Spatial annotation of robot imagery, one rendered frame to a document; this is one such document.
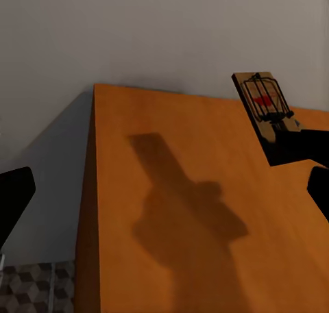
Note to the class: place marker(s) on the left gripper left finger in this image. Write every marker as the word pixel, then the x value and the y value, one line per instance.
pixel 17 187

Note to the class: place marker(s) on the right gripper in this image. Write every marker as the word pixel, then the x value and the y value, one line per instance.
pixel 314 144

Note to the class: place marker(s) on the cabinet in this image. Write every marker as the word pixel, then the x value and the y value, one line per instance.
pixel 182 213

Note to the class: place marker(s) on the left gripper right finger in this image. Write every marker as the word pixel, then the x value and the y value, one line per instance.
pixel 318 188

